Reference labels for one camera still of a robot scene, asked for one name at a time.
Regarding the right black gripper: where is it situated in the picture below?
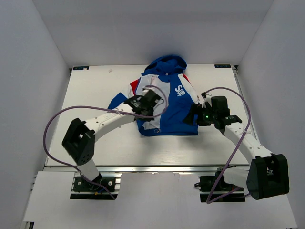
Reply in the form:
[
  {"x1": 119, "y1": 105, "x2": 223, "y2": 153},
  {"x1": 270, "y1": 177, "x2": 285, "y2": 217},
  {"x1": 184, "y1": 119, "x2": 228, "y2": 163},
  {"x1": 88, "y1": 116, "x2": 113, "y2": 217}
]
[{"x1": 183, "y1": 104, "x2": 217, "y2": 126}]

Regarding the blue white red jacket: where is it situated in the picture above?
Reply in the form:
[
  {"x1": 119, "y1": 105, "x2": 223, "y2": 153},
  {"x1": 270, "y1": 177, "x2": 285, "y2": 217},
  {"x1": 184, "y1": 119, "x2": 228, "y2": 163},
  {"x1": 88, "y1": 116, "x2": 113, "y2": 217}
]
[{"x1": 108, "y1": 55, "x2": 200, "y2": 136}]

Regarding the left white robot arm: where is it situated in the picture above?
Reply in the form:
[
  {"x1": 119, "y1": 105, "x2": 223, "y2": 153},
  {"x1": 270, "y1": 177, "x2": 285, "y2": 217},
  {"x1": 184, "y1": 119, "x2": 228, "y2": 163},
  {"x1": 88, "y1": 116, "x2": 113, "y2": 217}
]
[{"x1": 62, "y1": 89, "x2": 164, "y2": 190}]

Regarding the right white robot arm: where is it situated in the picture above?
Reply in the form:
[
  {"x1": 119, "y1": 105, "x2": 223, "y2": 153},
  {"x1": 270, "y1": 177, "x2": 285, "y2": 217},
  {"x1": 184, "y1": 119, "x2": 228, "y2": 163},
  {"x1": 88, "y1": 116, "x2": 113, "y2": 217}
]
[{"x1": 184, "y1": 96, "x2": 290, "y2": 200}]

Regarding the right blue table label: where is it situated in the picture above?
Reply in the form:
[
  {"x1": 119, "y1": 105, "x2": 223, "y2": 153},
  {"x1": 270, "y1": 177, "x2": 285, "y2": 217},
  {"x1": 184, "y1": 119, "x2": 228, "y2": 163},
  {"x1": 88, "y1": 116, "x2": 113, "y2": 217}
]
[{"x1": 214, "y1": 64, "x2": 231, "y2": 68}]

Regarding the blue table label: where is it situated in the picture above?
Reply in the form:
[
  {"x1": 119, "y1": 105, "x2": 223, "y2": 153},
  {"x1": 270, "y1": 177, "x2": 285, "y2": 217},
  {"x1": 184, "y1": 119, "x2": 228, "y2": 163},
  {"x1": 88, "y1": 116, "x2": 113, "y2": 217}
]
[
  {"x1": 72, "y1": 66, "x2": 89, "y2": 71},
  {"x1": 214, "y1": 64, "x2": 231, "y2": 68}
]

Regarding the left blue table label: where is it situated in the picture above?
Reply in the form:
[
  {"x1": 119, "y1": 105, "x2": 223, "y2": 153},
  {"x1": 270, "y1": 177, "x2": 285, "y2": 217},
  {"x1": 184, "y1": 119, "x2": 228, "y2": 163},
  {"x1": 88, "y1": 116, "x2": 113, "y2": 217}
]
[{"x1": 72, "y1": 66, "x2": 89, "y2": 71}]

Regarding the white front cover board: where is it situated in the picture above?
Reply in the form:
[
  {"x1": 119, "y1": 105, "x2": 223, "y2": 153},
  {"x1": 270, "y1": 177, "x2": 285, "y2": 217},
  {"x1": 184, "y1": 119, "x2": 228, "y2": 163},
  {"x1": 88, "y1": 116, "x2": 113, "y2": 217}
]
[{"x1": 24, "y1": 172, "x2": 296, "y2": 229}]

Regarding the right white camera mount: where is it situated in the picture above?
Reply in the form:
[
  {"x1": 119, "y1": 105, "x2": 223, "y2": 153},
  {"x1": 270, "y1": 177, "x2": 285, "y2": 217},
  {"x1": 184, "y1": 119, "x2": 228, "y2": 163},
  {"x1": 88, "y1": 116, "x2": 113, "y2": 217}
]
[{"x1": 201, "y1": 92, "x2": 212, "y2": 108}]

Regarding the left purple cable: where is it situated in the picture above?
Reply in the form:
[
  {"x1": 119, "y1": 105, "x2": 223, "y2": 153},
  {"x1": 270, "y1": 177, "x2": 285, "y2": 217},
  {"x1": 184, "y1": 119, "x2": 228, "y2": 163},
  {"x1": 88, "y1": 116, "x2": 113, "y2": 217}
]
[{"x1": 42, "y1": 85, "x2": 169, "y2": 200}]

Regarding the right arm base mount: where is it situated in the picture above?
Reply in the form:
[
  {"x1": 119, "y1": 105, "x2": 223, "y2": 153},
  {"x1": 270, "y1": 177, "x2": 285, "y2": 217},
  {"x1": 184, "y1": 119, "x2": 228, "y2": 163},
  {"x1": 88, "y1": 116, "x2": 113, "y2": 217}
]
[{"x1": 194, "y1": 167, "x2": 246, "y2": 203}]

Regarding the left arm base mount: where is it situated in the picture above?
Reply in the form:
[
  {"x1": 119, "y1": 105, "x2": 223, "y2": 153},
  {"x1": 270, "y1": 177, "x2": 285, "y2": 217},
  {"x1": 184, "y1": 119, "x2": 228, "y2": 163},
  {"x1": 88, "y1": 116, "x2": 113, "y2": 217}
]
[{"x1": 70, "y1": 173, "x2": 121, "y2": 200}]

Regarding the aluminium table front rail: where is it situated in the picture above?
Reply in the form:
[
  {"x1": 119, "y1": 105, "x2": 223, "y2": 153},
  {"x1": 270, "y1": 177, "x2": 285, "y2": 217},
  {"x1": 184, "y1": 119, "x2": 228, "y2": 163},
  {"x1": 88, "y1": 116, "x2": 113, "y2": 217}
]
[{"x1": 43, "y1": 165, "x2": 249, "y2": 173}]

